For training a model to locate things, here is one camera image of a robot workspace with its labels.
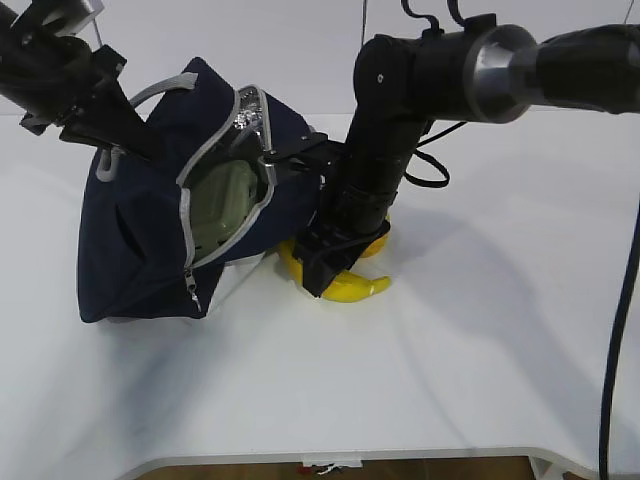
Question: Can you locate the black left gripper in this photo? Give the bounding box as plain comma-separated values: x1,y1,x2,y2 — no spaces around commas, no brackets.
19,39,165,161

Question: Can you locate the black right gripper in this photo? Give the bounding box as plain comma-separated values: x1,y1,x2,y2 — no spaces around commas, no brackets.
259,131,400,298

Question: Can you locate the yellow banana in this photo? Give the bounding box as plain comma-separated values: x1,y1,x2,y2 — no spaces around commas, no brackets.
277,239,392,303

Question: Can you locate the orange yellow pear toy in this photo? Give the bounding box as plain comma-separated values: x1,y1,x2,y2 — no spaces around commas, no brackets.
361,229,391,259

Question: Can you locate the green lid glass container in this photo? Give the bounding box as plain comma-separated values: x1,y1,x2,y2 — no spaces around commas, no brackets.
187,159,258,261

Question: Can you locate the navy blue lunch bag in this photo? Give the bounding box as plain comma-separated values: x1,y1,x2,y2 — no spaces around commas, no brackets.
77,58,321,323

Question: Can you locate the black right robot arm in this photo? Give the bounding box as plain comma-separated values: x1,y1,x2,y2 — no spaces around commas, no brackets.
269,17,639,296

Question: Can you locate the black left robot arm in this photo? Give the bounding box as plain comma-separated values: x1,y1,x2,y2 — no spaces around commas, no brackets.
1,1,164,161

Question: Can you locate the white tape under table edge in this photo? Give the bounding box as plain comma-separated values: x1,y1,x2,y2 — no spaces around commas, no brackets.
301,453,363,476

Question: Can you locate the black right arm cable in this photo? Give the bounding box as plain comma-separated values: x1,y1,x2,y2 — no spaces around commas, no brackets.
597,199,640,476

